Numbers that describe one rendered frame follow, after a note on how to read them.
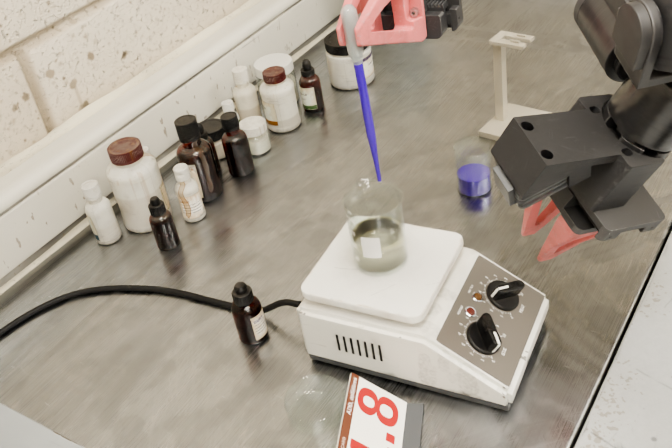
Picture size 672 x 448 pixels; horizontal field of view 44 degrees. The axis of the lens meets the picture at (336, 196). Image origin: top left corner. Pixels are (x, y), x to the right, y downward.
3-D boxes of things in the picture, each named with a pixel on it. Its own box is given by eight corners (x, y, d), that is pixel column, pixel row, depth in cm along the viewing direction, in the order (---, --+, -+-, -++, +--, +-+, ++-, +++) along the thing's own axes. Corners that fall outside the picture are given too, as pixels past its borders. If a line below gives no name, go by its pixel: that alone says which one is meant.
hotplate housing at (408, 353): (550, 314, 79) (550, 250, 74) (511, 418, 70) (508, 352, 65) (343, 271, 89) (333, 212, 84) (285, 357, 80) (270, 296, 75)
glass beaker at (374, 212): (418, 273, 74) (410, 201, 69) (361, 289, 73) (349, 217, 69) (399, 235, 79) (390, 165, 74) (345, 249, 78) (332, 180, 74)
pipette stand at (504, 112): (563, 120, 107) (565, 28, 100) (535, 150, 102) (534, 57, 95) (508, 107, 111) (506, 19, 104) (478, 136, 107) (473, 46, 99)
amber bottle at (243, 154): (251, 177, 106) (237, 121, 102) (226, 178, 107) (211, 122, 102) (257, 163, 109) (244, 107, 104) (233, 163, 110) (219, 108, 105)
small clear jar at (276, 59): (294, 111, 119) (286, 70, 116) (256, 111, 121) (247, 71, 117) (304, 91, 124) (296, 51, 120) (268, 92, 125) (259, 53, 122)
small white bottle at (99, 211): (125, 229, 101) (105, 175, 96) (117, 245, 99) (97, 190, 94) (101, 230, 102) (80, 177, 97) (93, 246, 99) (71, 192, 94)
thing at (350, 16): (353, 64, 62) (342, 8, 60) (360, 57, 63) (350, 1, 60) (361, 65, 62) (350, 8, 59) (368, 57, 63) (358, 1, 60)
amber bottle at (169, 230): (180, 249, 96) (164, 201, 92) (157, 253, 96) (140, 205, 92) (181, 235, 98) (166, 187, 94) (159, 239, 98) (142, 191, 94)
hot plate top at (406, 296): (467, 240, 77) (466, 233, 77) (421, 327, 69) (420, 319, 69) (353, 220, 83) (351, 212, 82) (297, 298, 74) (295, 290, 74)
